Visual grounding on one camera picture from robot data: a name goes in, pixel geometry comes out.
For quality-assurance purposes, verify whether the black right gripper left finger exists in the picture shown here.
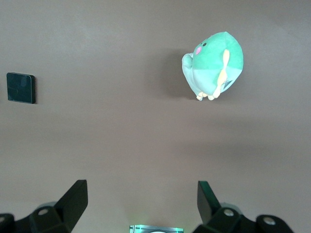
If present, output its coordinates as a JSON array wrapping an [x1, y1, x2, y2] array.
[[0, 179, 88, 233]]

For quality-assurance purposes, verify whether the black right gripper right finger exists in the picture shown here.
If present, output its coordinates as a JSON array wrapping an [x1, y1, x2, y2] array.
[[193, 180, 295, 233]]

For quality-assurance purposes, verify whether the small black square box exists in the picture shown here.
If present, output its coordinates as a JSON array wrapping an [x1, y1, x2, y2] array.
[[6, 72, 36, 105]]

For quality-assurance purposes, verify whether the green dinosaur plush toy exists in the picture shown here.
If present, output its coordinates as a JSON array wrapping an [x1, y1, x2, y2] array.
[[181, 31, 244, 102]]

